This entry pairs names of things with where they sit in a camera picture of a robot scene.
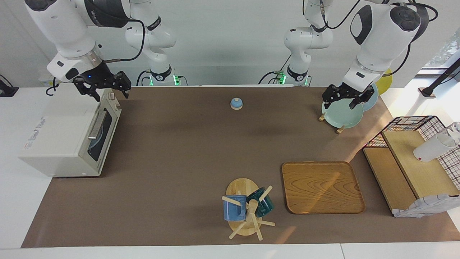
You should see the wooden two-step shelf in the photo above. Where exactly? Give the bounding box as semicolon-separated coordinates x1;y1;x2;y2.
363;130;460;216

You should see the white toaster oven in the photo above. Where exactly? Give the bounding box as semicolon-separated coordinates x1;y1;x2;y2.
19;83;122;177

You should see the checkered grey cloth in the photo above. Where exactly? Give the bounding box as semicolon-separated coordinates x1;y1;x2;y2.
393;194;460;218

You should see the black device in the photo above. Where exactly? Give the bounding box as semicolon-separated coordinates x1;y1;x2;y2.
0;74;19;97

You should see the black base cable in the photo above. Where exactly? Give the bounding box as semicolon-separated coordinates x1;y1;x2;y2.
258;54;292;85
136;69;151;87

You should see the wooden plate rack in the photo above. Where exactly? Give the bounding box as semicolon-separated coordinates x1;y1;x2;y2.
318;112;345;134

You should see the brown table mat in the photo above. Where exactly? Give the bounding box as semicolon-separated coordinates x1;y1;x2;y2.
21;86;460;248

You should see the black oven power cable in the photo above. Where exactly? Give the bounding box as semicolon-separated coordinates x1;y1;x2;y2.
46;77;60;96

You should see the dark green mug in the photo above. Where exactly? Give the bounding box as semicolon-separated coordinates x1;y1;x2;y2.
247;187;275;218

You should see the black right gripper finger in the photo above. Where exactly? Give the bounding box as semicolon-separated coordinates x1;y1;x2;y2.
120;71;132;99
74;82;102;103

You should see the light blue racked plate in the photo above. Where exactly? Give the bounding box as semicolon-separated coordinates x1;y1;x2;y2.
361;83;378;112

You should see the white cup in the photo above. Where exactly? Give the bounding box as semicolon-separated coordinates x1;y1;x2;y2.
413;133;457;162

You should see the black wire basket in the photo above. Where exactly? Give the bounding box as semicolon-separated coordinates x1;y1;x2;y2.
363;115;460;191

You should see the black camera stand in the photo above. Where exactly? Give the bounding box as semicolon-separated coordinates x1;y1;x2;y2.
418;58;460;98

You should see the clear glass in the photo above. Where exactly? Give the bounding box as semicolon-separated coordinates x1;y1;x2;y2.
446;122;460;144

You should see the wooden serving tray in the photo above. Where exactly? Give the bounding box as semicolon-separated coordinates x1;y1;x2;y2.
281;161;366;215

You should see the pale green plate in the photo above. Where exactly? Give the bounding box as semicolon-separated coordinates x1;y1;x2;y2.
322;98;364;129

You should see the wooden mug tree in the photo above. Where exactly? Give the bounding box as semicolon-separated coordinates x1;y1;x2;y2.
222;178;276;241

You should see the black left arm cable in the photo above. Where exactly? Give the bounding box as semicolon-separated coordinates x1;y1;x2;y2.
304;0;439;77

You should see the blue mug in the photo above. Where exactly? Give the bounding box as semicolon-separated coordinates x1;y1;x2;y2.
223;195;247;221

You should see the window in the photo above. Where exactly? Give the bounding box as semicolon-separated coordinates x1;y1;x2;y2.
422;27;460;71

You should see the yellow plate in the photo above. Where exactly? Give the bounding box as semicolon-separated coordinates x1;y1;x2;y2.
376;68;393;95

